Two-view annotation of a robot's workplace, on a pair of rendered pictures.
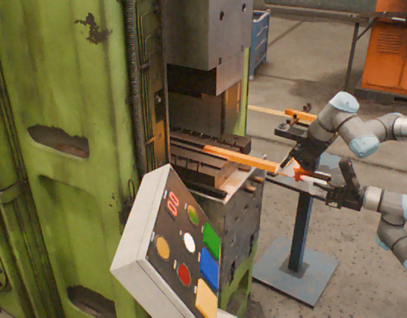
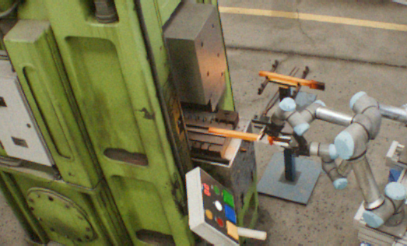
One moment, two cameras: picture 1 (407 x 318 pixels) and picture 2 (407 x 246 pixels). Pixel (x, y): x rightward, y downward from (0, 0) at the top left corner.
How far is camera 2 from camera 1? 1.89 m
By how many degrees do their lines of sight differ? 13
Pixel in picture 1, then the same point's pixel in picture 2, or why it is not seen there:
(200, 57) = (200, 99)
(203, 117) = not seen: hidden behind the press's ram
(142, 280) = (205, 230)
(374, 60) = not seen: outside the picture
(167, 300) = (215, 234)
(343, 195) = (298, 150)
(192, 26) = (192, 85)
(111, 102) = (160, 142)
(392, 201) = (324, 150)
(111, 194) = (165, 182)
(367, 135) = (301, 124)
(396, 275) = not seen: hidden behind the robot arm
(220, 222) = (229, 177)
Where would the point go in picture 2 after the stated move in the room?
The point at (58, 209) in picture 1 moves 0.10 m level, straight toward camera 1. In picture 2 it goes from (124, 188) to (132, 199)
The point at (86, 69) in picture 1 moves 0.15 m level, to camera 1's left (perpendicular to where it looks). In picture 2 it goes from (144, 128) to (114, 135)
